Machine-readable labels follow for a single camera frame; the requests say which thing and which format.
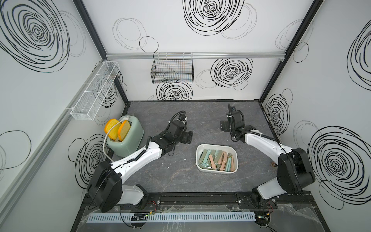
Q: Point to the white plastic storage box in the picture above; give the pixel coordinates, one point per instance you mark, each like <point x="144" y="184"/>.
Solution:
<point x="216" y="159"/>

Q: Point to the orange toast slice right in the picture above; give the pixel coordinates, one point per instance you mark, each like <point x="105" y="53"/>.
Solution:
<point x="123" y="130"/>

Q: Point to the orange toast slice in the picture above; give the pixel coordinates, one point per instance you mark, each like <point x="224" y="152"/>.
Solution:
<point x="111" y="128"/>
<point x="123" y="130"/>

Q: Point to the white wire shelf basket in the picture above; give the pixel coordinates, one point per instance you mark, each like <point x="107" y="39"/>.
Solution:
<point x="95" y="93"/>

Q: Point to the aluminium wall rail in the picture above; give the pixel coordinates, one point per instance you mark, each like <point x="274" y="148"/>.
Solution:
<point x="26" y="174"/>
<point x="196" y="55"/>

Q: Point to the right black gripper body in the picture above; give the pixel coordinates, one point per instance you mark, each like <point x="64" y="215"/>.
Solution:
<point x="226" y="128"/>

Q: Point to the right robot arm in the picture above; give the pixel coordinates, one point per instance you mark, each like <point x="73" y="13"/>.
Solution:
<point x="294" y="171"/>

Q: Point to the aluminium wall rail left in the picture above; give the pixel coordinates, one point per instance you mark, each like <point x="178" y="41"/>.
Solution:
<point x="26" y="174"/>

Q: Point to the aluminium wall rail back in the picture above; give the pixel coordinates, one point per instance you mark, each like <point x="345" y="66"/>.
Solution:
<point x="196" y="55"/>

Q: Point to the black wire basket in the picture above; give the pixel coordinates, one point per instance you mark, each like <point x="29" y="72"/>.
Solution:
<point x="177" y="66"/>

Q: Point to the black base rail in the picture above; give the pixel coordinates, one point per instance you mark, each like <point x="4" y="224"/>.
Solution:
<point x="243" y="200"/>

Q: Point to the orange toast slice left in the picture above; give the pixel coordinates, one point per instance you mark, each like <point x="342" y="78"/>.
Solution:
<point x="111" y="128"/>

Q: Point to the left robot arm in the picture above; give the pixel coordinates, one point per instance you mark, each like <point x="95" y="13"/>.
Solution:
<point x="107" y="187"/>

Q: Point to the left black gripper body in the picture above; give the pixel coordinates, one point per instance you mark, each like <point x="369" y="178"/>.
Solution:
<point x="183" y="138"/>

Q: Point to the grey slotted cable duct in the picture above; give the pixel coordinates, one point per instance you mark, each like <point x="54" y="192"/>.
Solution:
<point x="172" y="217"/>

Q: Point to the green toaster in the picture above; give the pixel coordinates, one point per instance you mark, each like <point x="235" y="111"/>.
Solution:
<point x="132" y="140"/>

